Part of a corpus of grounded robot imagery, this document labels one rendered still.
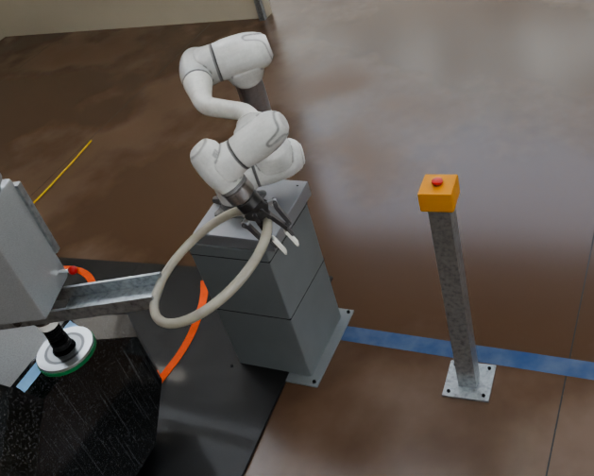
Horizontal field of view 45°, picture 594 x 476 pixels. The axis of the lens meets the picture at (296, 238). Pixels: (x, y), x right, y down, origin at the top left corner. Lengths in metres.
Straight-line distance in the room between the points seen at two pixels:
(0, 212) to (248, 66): 0.93
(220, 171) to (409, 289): 1.90
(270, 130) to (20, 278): 0.92
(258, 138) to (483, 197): 2.43
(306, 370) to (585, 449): 1.24
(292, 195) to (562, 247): 1.50
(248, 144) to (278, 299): 1.22
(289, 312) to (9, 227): 1.32
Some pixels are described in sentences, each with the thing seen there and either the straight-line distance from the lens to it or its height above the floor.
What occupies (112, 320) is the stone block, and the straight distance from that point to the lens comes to 3.12.
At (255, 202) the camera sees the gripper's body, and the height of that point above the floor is 1.40.
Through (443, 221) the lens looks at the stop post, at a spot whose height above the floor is 0.94.
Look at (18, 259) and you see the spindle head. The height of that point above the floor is 1.40.
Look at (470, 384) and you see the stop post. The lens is 3.26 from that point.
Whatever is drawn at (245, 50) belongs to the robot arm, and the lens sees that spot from 2.49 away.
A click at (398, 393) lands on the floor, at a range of 3.31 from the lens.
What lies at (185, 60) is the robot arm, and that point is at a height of 1.65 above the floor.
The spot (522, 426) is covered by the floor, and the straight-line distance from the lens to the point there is 3.16.
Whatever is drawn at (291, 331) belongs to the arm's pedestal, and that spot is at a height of 0.32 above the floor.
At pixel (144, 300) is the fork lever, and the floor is 1.16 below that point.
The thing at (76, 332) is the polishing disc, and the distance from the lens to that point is 2.77.
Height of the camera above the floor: 2.57
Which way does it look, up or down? 37 degrees down
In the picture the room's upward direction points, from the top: 18 degrees counter-clockwise
